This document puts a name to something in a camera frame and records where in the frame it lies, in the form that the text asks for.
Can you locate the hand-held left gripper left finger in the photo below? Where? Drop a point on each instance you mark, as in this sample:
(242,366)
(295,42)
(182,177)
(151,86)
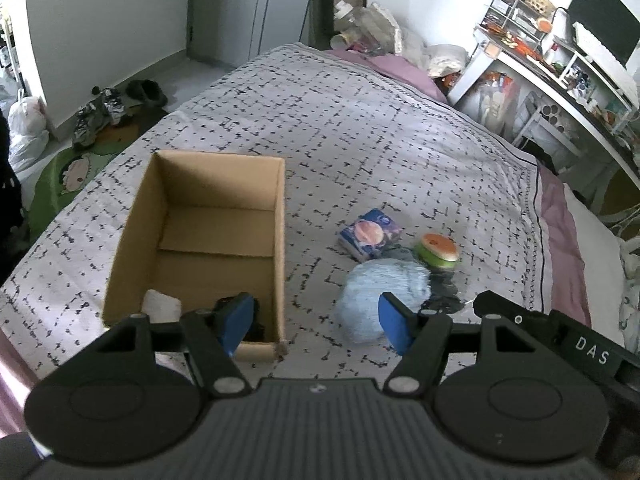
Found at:
(235,321)

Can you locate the black soft item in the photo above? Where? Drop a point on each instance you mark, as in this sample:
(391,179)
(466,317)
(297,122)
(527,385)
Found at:
(258,329)

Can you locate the dark fuzzy slippers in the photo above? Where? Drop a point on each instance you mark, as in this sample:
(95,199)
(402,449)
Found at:
(146,92)

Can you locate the pile of white plastic bags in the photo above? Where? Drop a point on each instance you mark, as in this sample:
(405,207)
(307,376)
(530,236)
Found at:
(435,55)

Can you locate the white plastic bag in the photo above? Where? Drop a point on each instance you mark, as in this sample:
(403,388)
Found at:
(27,126)

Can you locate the white desk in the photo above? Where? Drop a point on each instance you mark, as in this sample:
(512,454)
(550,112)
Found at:
(580,105)

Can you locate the white black-patterned blanket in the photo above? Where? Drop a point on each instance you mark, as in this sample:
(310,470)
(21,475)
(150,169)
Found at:
(375,135)

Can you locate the light blue fluffy plush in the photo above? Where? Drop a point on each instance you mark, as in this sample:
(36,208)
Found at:
(367,295)

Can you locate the clear plastic jar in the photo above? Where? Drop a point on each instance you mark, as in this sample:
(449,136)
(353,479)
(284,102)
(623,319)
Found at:
(365,25)

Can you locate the dark cloth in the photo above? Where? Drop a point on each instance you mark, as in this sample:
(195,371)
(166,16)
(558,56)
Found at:
(444,294)

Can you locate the grey wardrobe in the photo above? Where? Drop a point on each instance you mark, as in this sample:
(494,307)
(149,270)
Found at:
(235,5)

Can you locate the white soft cloth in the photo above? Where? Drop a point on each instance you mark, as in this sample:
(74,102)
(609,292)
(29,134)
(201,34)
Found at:
(160,306)

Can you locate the green and orange round tin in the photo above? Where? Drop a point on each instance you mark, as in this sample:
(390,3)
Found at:
(438,250)

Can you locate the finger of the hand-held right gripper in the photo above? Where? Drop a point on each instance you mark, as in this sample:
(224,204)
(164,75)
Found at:
(502,304)

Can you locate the light printed quilt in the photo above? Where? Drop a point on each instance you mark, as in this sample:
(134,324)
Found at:
(630,300)

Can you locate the paper cup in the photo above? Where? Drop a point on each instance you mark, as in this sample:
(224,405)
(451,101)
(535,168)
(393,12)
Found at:
(342,40)

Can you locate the green cartoon rug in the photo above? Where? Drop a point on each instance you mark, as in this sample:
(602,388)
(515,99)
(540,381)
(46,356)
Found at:
(55,176)

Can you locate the black monitor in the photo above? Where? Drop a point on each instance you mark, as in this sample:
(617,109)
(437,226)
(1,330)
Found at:
(607,10)

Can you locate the woven basket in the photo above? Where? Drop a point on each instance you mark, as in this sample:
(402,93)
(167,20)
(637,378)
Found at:
(539,1)

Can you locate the white keyboard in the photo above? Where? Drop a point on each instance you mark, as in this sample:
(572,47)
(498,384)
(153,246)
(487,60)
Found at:
(600,49)

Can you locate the clear drawer organizer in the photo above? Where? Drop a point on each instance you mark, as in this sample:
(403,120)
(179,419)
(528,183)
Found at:
(510,22)

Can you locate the white pillow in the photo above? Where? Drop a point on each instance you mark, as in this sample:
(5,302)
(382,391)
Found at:
(595,250)

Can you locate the white metal stool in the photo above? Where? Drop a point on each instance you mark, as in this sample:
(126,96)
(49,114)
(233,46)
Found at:
(545,130)

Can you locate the grey patterned sneaker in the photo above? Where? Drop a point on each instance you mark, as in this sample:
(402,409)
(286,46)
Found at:
(114,106)
(89,125)

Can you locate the blue printed tissue pack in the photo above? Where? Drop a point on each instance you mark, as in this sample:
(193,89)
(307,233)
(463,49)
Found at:
(371,235)

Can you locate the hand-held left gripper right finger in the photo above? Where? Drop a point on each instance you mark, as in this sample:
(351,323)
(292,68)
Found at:
(393,321)

